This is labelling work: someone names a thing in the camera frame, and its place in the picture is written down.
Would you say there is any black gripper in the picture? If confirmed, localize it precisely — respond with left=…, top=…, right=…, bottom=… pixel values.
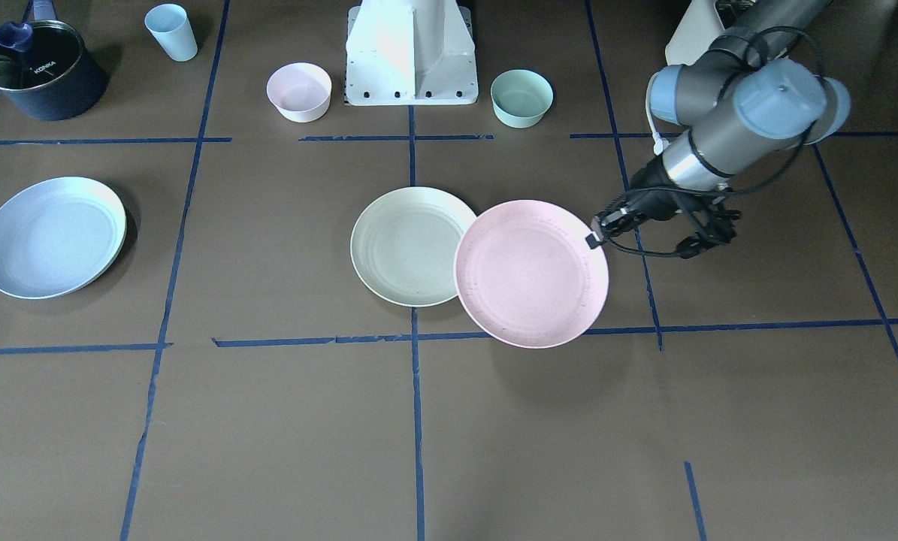
left=584, top=185, right=741, bottom=260

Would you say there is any pink plate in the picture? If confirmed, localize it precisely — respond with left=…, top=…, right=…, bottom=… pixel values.
left=453, top=200, right=609, bottom=349

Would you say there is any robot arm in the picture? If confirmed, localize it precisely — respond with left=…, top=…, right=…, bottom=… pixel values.
left=586, top=1, right=851, bottom=259

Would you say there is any green bowl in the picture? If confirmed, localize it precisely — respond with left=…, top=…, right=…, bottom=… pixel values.
left=490, top=69, right=555, bottom=129

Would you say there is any cream plate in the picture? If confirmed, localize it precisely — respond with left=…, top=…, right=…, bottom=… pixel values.
left=349, top=187, right=476, bottom=307

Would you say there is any white toaster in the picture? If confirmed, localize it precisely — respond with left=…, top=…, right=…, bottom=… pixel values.
left=664, top=1, right=726, bottom=65

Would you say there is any pink bowl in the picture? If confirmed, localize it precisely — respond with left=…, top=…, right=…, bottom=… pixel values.
left=266, top=62, right=333, bottom=123

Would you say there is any light blue cup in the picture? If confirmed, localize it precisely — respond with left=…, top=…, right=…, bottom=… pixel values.
left=145, top=4, right=198, bottom=62

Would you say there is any blue plate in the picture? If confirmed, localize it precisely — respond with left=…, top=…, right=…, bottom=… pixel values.
left=0, top=176, right=127, bottom=299

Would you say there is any dark blue pot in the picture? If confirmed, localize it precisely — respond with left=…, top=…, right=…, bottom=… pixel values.
left=0, top=1, right=109, bottom=121

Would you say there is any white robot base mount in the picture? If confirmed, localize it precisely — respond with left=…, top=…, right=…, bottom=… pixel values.
left=343, top=1, right=479, bottom=107

